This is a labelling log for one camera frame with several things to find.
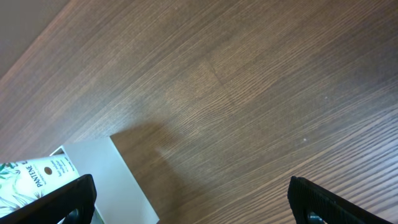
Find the beige open cardboard box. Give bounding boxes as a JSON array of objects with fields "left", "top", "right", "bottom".
[{"left": 52, "top": 137, "right": 159, "bottom": 224}]

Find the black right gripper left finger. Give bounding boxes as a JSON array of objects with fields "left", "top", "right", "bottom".
[{"left": 1, "top": 174, "right": 97, "bottom": 224}]

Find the white floral cream tube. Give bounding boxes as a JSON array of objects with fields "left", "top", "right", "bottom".
[{"left": 1, "top": 154, "right": 80, "bottom": 217}]

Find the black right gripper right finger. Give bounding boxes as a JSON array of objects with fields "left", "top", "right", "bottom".
[{"left": 287, "top": 176, "right": 391, "bottom": 224}]

